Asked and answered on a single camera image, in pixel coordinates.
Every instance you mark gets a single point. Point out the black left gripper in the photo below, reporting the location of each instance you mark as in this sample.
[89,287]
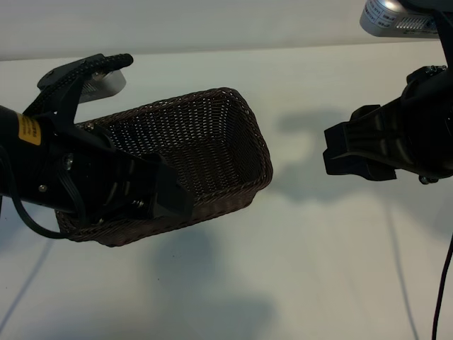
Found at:
[88,177]

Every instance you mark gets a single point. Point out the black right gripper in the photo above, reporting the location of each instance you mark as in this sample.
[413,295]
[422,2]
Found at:
[431,124]

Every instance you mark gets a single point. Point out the brown wicker basket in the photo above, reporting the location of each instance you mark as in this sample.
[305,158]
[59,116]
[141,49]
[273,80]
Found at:
[212,141]

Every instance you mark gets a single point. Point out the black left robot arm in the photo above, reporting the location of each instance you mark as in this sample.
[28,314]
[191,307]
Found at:
[28,166]

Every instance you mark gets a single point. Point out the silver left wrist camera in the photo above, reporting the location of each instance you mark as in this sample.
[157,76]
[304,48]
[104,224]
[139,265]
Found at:
[109,86]

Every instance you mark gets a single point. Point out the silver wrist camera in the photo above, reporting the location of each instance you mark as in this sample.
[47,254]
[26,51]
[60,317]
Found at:
[109,86]
[389,25]

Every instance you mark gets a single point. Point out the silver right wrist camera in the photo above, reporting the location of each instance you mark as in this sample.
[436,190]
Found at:
[389,25]

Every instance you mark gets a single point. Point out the black left camera bracket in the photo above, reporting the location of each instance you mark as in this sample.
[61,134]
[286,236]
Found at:
[65,99]

